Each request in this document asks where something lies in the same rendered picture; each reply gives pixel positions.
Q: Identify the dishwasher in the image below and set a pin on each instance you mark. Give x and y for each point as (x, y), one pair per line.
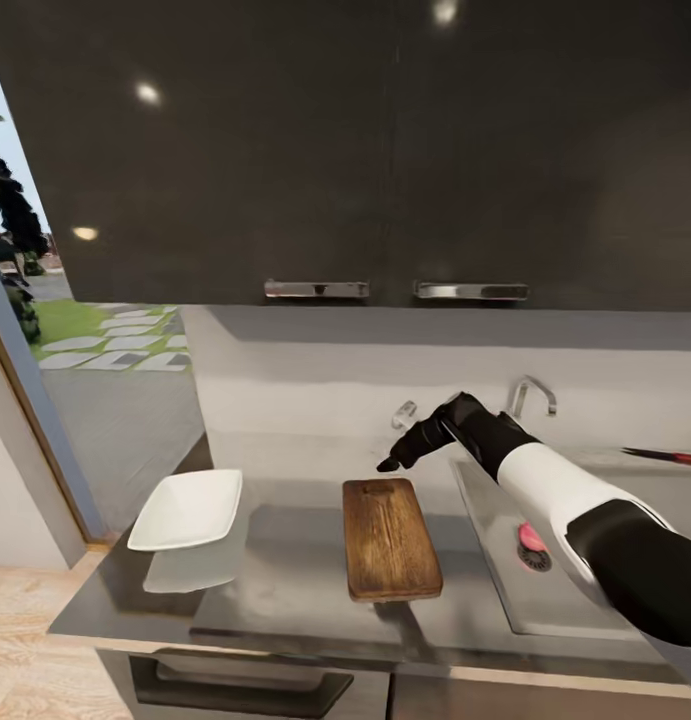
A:
(155, 686)

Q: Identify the fixed window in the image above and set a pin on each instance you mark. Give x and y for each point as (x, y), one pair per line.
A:
(108, 391)

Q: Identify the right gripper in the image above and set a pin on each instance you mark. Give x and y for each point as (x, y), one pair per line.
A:
(408, 449)

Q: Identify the bowl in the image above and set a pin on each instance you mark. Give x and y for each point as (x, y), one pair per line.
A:
(188, 510)

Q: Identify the drop in sink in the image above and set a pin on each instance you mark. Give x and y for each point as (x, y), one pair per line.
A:
(545, 600)

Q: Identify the vidalia onion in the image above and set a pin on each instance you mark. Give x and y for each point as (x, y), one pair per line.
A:
(530, 538)

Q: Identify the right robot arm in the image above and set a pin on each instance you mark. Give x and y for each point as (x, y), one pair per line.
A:
(618, 551)

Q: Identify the cutting board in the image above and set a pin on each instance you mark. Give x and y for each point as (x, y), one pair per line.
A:
(388, 548)

